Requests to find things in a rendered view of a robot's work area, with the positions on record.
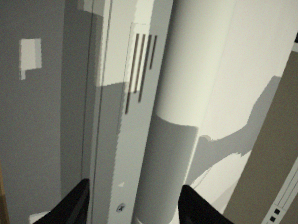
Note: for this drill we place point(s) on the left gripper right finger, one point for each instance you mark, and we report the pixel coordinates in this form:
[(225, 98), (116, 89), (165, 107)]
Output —
[(194, 209)]

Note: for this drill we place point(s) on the white long tube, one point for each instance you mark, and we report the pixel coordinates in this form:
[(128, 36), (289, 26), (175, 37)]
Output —
[(194, 46)]

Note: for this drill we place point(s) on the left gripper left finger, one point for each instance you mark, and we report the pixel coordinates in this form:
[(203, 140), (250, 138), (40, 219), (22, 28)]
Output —
[(72, 209)]

